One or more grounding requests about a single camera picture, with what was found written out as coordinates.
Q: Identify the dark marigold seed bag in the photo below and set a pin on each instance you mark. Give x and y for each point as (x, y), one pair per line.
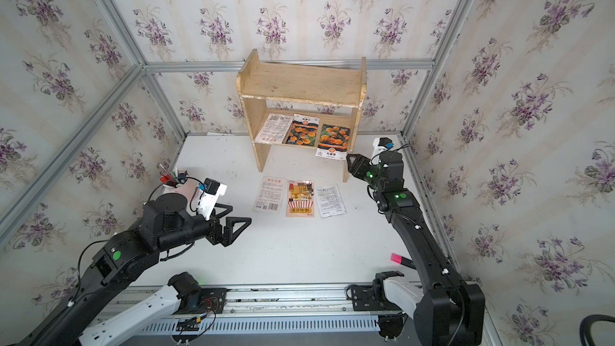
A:
(303, 131)

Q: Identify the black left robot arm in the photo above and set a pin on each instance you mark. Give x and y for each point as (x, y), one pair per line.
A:
(165, 225)

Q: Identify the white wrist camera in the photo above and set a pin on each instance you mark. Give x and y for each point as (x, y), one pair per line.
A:
(211, 191)
(381, 145)

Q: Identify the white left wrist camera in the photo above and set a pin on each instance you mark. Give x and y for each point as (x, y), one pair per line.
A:
(211, 191)

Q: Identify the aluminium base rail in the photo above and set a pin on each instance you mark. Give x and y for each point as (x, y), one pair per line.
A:
(260, 310)

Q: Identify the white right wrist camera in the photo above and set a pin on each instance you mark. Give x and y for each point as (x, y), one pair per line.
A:
(381, 145)

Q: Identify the white barcode seed bag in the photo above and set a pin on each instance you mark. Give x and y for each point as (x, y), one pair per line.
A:
(269, 198)

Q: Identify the white text seed bag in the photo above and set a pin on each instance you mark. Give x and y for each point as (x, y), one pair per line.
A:
(330, 202)

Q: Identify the wooden two-tier shelf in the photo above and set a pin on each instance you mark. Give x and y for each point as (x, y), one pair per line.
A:
(259, 83)

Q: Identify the pink and black marker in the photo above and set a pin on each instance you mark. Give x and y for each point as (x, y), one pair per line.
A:
(404, 261)

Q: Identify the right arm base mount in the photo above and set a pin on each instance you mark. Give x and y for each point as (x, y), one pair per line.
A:
(371, 298)

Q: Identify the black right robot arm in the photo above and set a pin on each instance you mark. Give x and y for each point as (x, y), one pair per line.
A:
(446, 309)

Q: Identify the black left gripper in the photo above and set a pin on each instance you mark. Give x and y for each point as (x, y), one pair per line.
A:
(227, 236)

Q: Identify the white lower-shelf seed bag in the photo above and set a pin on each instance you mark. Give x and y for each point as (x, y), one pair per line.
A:
(274, 130)

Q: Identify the orange marigold seed bag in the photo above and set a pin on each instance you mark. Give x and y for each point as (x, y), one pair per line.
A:
(333, 142)

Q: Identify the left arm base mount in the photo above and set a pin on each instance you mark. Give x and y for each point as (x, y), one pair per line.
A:
(194, 299)

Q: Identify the pink pen cup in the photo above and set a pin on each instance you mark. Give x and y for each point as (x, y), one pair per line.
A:
(178, 182)

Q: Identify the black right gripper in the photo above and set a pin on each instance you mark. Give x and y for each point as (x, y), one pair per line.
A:
(359, 163)

